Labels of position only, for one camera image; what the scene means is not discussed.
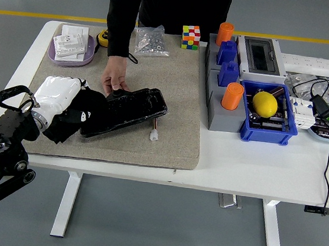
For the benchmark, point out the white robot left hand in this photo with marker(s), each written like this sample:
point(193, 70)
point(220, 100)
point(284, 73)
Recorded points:
point(55, 92)

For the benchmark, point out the person's right hand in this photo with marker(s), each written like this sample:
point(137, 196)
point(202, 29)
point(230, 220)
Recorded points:
point(115, 71)

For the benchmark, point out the black rag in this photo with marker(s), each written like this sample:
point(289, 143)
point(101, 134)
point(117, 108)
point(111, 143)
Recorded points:
point(72, 124)

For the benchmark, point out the black glossy panel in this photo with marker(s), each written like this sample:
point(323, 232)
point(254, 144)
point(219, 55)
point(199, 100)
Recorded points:
point(136, 111)

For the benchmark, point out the person's right forearm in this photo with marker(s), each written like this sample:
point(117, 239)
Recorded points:
point(121, 32)

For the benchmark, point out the purple tray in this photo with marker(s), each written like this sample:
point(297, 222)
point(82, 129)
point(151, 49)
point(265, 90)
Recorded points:
point(88, 56)

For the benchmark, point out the yellow tape measure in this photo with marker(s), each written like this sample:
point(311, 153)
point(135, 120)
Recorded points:
point(102, 38)

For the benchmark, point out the clear bag of nuts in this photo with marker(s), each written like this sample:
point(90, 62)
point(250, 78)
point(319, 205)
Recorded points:
point(151, 41)

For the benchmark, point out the grey-brown mat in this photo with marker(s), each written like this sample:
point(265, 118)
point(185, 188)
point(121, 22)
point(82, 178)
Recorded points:
point(169, 82)

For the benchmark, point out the colourful puzzle cube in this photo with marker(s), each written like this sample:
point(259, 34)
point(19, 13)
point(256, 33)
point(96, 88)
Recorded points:
point(190, 38)

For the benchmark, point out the person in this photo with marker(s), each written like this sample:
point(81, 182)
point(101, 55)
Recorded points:
point(186, 6)

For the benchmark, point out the grey block holder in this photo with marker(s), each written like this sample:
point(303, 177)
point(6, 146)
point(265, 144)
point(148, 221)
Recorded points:
point(224, 119)
point(212, 55)

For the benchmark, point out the blue block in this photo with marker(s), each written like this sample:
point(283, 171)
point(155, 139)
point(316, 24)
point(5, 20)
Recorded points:
point(228, 75)
point(227, 53)

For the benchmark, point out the white table leg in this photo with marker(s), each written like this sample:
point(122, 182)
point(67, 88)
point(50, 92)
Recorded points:
point(273, 236)
point(65, 206)

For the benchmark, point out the orange cylinder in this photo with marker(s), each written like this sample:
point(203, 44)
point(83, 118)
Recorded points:
point(224, 33)
point(232, 96)

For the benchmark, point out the yellow lemon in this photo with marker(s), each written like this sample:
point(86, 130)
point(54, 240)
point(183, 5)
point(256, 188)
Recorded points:
point(264, 104)

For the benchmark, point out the brown capacitor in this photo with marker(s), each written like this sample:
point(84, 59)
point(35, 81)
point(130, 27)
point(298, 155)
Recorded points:
point(276, 91)

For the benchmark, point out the white distribution box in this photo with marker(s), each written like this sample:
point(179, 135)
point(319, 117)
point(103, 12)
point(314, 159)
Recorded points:
point(277, 67)

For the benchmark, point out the dark circuit board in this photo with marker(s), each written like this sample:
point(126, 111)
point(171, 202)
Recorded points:
point(271, 123)

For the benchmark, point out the blue plastic bin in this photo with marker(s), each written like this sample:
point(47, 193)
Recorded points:
point(267, 136)

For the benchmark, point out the metal floor plate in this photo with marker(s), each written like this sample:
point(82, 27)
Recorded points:
point(229, 201)

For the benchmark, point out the clear bag of small parts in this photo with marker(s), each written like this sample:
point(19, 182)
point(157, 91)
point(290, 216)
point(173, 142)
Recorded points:
point(303, 82)

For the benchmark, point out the white circuit breaker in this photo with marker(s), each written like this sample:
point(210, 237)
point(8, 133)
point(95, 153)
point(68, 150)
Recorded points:
point(300, 113)

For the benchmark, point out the white power strip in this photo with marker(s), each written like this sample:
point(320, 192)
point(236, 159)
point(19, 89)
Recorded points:
point(307, 65)

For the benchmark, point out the brown capacitors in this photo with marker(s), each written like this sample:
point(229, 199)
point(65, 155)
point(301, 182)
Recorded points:
point(325, 132)

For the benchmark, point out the white wall socket plate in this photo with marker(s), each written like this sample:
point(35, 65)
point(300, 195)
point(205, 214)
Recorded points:
point(74, 31)
point(71, 57)
point(69, 45)

